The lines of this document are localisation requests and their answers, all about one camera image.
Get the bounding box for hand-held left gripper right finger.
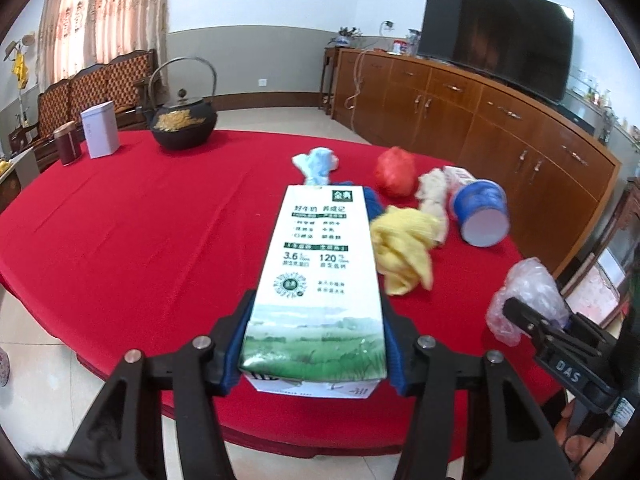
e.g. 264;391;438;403
382;300;576;480

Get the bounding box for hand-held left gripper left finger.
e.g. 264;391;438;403
67;287;258;480

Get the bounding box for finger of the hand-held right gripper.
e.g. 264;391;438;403
502;298;571;357

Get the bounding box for clear plastic bag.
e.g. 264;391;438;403
486;257;571;347

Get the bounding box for green and white milk carton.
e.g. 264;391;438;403
239;185;388;400

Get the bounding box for light blue face mask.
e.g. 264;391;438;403
291;147;340;187

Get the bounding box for person's right hand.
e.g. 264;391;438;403
555;400;621;480

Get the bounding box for wooden framed picture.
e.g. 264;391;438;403
570;247;631;331

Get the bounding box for yellow crumpled cloth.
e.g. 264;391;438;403
370;205;447;297

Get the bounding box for blue and white paper cup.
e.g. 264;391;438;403
450;178;511;248

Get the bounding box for white crumpled tissue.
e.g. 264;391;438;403
416;167;451;246

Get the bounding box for red tablecloth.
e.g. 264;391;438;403
0;129;563;463

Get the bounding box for red plastic bag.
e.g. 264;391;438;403
376;146;417;198

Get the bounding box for black set-top box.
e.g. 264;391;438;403
557;102;596;133

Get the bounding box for long wooden sideboard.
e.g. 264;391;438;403
332;46;622;273

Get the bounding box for row of small bottles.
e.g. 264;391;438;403
570;70;640;146

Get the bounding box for black iron teapot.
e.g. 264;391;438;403
147;56;218;151

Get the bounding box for white tin box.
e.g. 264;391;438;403
81;100;121;160

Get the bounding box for dark red tea canister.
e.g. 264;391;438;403
53;121;83;166

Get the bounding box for black television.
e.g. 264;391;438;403
416;0;575;106

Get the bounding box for jars on sideboard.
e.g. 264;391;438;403
390;30;420;56

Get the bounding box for wooden bench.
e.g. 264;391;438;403
7;49;160;171

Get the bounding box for small potted plant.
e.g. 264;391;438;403
327;25;363;48

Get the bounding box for coat rack with yellow garment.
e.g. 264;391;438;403
2;35;36;126

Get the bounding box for patterned beige curtain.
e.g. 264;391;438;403
37;0;173;92

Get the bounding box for thin hanging rope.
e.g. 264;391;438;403
345;50;366;133

